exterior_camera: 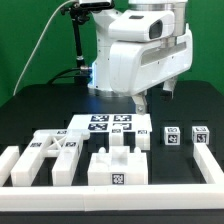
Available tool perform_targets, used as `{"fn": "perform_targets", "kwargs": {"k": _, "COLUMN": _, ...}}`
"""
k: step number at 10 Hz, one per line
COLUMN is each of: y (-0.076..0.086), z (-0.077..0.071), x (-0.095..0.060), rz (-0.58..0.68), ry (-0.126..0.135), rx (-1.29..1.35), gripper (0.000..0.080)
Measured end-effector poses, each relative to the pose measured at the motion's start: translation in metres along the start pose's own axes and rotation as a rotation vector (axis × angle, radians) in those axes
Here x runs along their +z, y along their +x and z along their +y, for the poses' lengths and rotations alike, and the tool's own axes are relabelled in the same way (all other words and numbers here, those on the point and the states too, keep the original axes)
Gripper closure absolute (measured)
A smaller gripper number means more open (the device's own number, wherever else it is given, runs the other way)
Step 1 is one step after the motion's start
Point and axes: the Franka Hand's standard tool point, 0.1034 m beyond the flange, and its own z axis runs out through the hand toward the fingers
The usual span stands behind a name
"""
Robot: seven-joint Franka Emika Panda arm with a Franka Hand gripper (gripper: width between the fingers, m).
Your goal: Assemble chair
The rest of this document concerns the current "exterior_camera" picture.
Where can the white cube nut right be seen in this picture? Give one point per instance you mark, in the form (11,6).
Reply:
(200,134)

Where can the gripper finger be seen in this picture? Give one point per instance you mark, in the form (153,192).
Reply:
(168,88)
(140,103)

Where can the white chair back frame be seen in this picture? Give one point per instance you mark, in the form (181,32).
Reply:
(62,144)

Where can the white U-shaped border fence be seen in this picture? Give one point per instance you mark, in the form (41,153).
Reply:
(209,195)

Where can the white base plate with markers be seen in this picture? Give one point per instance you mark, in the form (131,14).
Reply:
(105,122)

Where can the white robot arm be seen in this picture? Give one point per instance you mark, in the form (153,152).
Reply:
(100,76)

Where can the white chair seat block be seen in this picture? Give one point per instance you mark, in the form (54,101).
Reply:
(118,166)

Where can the black camera stand pole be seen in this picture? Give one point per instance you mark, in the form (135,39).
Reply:
(78,17)

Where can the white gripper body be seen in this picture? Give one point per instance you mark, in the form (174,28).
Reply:
(146,52)

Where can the white cube nut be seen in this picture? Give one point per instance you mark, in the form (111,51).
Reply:
(172,135)
(200,134)

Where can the white cube nut left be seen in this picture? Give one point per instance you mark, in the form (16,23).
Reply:
(172,135)

